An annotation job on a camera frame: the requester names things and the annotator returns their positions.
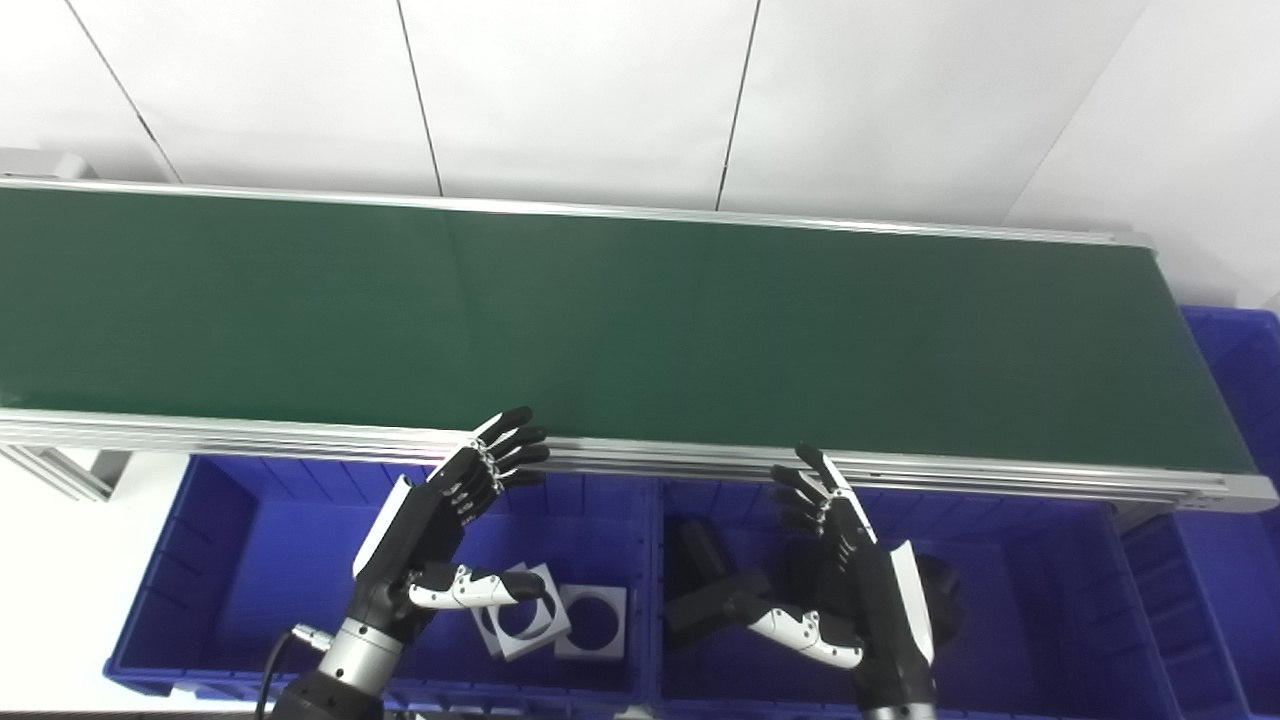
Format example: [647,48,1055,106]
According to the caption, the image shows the white square part round hole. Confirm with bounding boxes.
[555,585,629,662]
[470,600,509,657]
[495,563,573,662]

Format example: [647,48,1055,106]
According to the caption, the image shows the black cylindrical part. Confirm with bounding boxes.
[677,520,738,593]

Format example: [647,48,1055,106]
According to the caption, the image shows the aluminium conveyor support leg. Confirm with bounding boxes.
[0,445,132,502]

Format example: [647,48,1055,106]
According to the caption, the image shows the grey conveyor motor box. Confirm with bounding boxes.
[0,148,97,182]

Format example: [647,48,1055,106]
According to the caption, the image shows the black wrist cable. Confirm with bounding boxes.
[255,625,336,720]

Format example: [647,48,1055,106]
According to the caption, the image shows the green conveyor belt aluminium frame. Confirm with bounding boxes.
[0,178,1279,513]

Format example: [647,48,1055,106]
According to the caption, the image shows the blue plastic bin white parts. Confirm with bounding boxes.
[103,455,657,703]

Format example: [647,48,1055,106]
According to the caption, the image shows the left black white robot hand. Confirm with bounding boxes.
[350,406,551,641]

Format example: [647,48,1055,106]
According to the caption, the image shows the empty blue plastic bin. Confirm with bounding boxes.
[1120,305,1280,717]

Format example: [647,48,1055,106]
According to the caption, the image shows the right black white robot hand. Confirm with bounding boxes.
[735,444,936,709]

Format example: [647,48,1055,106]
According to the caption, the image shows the black rectangular block part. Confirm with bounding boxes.
[664,572,772,647]

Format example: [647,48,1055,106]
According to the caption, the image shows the blue plastic bin black parts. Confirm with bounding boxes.
[650,478,1187,720]

